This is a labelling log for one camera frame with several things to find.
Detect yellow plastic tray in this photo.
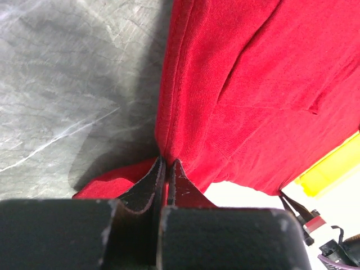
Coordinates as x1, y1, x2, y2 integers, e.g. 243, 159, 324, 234
295, 132, 359, 198

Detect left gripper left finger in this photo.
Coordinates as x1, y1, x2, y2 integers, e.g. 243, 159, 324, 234
117, 157, 166, 269

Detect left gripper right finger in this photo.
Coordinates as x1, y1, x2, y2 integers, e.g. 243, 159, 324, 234
167, 159, 217, 208

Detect red t shirt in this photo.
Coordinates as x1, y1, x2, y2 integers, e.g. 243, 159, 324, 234
72, 0, 360, 200

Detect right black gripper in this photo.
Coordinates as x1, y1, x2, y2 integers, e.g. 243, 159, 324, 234
279, 193, 359, 267

